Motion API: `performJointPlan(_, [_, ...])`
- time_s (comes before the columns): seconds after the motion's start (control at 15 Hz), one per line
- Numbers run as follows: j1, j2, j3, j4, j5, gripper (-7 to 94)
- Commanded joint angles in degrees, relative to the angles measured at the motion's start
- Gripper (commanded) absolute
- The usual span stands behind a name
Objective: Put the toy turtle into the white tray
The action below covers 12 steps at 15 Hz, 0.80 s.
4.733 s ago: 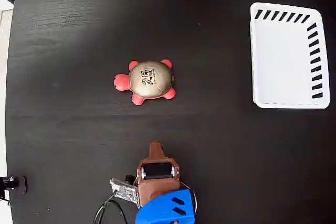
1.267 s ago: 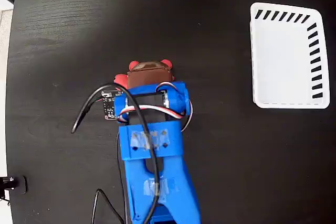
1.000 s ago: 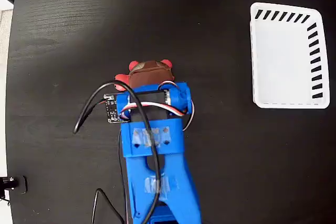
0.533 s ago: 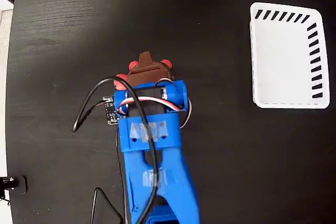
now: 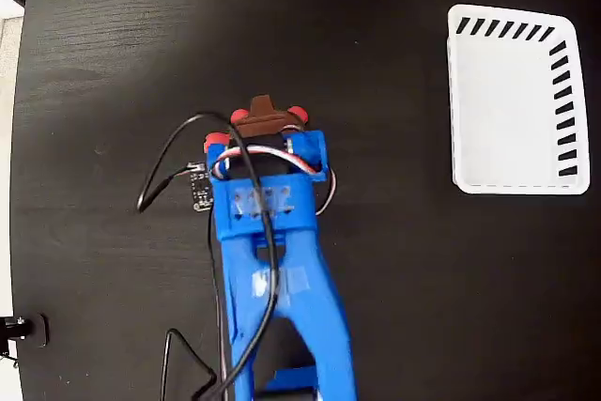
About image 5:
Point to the small camera circuit board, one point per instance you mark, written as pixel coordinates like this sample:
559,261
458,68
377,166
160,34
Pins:
200,187

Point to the white plastic basket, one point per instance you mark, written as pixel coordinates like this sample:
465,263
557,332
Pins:
502,114

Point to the black table clamp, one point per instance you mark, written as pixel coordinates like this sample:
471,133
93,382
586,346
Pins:
28,330

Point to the red turtle toy gold shell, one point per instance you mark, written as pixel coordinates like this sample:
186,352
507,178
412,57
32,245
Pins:
239,115

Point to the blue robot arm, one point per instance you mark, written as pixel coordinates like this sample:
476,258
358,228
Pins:
282,288

